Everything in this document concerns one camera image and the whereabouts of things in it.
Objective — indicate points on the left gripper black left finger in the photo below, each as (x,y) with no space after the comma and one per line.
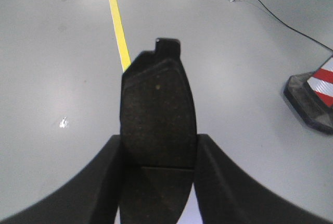
(92,196)

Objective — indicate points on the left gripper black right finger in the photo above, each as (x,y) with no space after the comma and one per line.
(227,194)

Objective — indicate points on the grey brake pad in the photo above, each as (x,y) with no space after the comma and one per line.
(158,133)

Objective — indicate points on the red white traffic cone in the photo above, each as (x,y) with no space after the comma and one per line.
(310,94)

